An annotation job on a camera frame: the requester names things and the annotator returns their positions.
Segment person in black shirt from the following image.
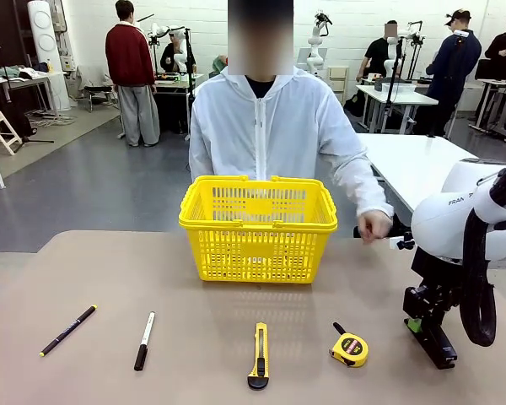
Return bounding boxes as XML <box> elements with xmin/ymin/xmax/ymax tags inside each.
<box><xmin>357</xmin><ymin>19</ymin><xmax>401</xmax><ymax>82</ymax></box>

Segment person's left hand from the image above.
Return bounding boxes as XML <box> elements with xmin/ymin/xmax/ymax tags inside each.
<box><xmin>356</xmin><ymin>210</ymin><xmax>392</xmax><ymax>245</ymax></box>

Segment small white black bracket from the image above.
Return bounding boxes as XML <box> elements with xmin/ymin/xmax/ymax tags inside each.
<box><xmin>389</xmin><ymin>235</ymin><xmax>417</xmax><ymax>251</ymax></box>

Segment black pen yellow ends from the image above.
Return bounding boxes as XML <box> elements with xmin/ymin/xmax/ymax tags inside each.
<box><xmin>39</xmin><ymin>304</ymin><xmax>99</xmax><ymax>358</ymax></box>

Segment person in white hooded jacket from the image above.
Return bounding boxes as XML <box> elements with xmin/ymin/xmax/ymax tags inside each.
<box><xmin>188</xmin><ymin>0</ymin><xmax>396</xmax><ymax>219</ymax></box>

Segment man in red sweater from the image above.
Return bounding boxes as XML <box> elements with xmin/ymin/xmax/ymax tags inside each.
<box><xmin>105</xmin><ymin>0</ymin><xmax>161</xmax><ymax>148</ymax></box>

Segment wooden step ladder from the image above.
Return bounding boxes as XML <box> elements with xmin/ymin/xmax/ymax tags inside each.
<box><xmin>0</xmin><ymin>100</ymin><xmax>23</xmax><ymax>156</ymax></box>

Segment small white work table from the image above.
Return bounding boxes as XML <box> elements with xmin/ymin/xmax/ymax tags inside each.
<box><xmin>355</xmin><ymin>83</ymin><xmax>440</xmax><ymax>136</ymax></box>

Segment white drawer cabinet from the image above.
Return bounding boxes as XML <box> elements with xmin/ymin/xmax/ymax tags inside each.
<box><xmin>327</xmin><ymin>66</ymin><xmax>350</xmax><ymax>105</ymax></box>

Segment white tower air conditioner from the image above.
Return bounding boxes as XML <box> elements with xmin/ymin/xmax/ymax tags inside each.
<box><xmin>27</xmin><ymin>0</ymin><xmax>72</xmax><ymax>113</ymax></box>

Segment yellow plastic shopping basket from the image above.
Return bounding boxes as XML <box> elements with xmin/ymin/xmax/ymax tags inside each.
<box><xmin>178</xmin><ymin>175</ymin><xmax>338</xmax><ymax>284</ymax></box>

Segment black corrugated cable hose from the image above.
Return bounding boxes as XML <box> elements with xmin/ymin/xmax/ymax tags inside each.
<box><xmin>459</xmin><ymin>154</ymin><xmax>506</xmax><ymax>348</ymax></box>

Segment yellow black utility knife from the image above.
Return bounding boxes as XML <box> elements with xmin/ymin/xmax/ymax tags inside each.
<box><xmin>246</xmin><ymin>321</ymin><xmax>271</xmax><ymax>390</ymax></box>

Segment person in black sweater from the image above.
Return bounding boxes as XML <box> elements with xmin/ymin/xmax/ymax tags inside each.
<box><xmin>483</xmin><ymin>16</ymin><xmax>506</xmax><ymax>81</ymax></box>

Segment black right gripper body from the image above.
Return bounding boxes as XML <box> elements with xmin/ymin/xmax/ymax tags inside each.
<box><xmin>402</xmin><ymin>273</ymin><xmax>463</xmax><ymax>333</ymax></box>

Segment black chair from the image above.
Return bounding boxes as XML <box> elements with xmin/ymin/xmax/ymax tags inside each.
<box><xmin>83</xmin><ymin>82</ymin><xmax>116</xmax><ymax>113</ymax></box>

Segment yellow tape measure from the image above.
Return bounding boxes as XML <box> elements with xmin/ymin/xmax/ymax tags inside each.
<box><xmin>329</xmin><ymin>321</ymin><xmax>369</xmax><ymax>368</ymax></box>

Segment cluttered grey side table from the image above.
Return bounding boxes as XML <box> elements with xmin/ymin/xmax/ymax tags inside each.
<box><xmin>0</xmin><ymin>65</ymin><xmax>67</xmax><ymax>122</ymax></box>

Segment white marker black cap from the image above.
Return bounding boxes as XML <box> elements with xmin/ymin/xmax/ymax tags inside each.
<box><xmin>133</xmin><ymin>310</ymin><xmax>157</xmax><ymax>372</ymax></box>

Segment black tripod pole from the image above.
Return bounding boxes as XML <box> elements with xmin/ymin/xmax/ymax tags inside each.
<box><xmin>183</xmin><ymin>27</ymin><xmax>196</xmax><ymax>141</ymax></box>

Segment person in navy jacket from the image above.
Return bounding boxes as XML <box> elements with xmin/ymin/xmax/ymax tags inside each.
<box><xmin>424</xmin><ymin>8</ymin><xmax>482</xmax><ymax>138</ymax></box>

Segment person's left forearm white sleeve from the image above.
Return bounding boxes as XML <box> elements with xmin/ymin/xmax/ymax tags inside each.
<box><xmin>336</xmin><ymin>158</ymin><xmax>396</xmax><ymax>219</ymax></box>

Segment large white table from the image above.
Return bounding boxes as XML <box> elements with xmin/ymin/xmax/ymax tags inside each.
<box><xmin>356</xmin><ymin>132</ymin><xmax>493</xmax><ymax>214</ymax></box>

